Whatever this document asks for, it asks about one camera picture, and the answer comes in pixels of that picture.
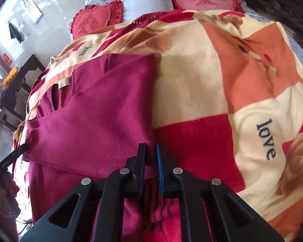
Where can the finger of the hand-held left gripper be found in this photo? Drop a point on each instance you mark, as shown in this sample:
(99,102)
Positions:
(12,156)

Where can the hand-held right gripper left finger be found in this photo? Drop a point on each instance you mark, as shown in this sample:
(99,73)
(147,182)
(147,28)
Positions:
(141,163)

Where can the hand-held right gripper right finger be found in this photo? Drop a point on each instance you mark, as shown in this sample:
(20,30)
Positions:
(158,167)

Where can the maroon pants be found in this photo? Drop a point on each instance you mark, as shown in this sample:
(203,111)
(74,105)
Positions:
(103,118)

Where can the person's left forearm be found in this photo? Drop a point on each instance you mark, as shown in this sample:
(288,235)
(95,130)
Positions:
(1,224)

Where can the person's left hand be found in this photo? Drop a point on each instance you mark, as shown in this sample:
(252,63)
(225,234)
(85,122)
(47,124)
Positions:
(7,185)

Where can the dark wooden table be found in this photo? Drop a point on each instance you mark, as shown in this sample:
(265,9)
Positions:
(20,90)

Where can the orange basket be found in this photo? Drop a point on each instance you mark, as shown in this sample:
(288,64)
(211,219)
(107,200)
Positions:
(10,77)

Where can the printed fleece blanket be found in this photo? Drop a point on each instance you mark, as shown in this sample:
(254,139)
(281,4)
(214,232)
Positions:
(204,80)

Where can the dark hanging cloth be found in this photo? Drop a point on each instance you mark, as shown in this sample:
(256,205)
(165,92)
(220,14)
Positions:
(15,31)

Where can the white pillow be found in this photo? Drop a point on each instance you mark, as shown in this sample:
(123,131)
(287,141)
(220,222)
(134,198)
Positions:
(146,0)

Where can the dark carved wooden headboard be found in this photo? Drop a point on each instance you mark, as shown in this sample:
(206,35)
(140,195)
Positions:
(280,7)

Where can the red wall sticker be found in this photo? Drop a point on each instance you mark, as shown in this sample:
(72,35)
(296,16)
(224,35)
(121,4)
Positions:
(7,58)

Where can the wall calendar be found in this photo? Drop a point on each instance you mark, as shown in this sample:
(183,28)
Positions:
(32,7)

